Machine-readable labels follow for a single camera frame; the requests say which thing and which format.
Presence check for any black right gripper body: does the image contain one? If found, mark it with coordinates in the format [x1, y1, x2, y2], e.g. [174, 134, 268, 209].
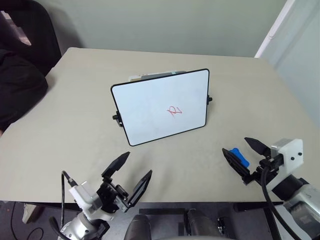
[241, 154, 285, 186]

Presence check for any person in black clothing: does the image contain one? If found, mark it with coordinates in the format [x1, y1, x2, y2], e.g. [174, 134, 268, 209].
[0, 48, 49, 132]

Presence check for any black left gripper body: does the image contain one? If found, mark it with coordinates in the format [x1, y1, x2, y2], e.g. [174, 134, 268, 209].
[96, 176, 133, 214]

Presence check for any dark rounded shape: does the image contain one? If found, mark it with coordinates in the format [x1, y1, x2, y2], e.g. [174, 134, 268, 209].
[124, 213, 153, 240]

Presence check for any blue eraser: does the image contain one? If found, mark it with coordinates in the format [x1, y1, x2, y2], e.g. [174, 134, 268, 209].
[229, 147, 251, 168]

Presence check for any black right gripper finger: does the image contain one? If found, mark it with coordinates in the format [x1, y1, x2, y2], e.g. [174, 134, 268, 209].
[244, 136, 272, 159]
[221, 147, 252, 185]

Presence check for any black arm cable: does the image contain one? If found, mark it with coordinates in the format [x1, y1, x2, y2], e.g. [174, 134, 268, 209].
[259, 162, 295, 240]
[48, 170, 80, 240]

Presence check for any light wooden block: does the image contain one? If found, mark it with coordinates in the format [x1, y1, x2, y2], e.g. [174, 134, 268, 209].
[21, 202, 43, 224]

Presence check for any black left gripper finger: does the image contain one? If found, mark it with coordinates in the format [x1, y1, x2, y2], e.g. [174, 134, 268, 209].
[126, 169, 153, 208]
[101, 151, 131, 179]

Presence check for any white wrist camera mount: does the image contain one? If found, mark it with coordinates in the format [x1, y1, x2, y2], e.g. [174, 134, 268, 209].
[270, 138, 305, 174]
[68, 180, 104, 214]

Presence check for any black-framed small whiteboard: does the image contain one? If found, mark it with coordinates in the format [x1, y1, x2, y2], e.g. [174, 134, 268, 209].
[110, 68, 210, 147]

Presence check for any white door frame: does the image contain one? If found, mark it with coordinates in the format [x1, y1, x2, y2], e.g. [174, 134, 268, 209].
[254, 0, 297, 59]

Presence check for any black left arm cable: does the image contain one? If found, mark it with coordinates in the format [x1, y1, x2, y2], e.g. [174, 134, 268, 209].
[48, 170, 80, 240]

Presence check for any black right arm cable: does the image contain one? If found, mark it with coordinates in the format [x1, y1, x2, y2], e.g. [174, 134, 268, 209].
[259, 162, 295, 240]

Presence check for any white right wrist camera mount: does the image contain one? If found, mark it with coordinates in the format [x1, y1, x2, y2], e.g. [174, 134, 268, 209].
[270, 138, 305, 174]

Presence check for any black office chair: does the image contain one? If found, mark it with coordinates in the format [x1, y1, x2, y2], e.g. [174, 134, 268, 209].
[0, 0, 63, 77]

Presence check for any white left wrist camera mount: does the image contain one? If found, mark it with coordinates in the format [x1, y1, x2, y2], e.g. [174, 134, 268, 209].
[68, 180, 104, 214]

